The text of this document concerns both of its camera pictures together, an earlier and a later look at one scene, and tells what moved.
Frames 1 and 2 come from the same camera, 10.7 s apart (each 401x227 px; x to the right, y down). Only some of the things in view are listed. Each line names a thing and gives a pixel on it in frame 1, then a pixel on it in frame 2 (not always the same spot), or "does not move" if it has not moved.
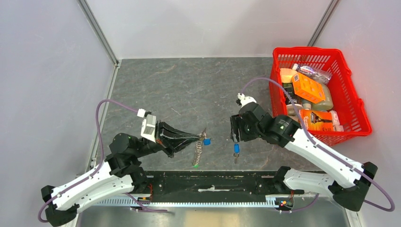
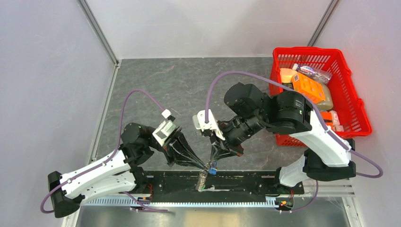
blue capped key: x=207 y=142 → x=213 y=170
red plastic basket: x=352 y=114 does not move
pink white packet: x=336 y=126 does not move
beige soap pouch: x=326 y=105 does not move
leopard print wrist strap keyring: x=198 y=146 → x=202 y=179
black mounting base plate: x=208 y=182 does not move
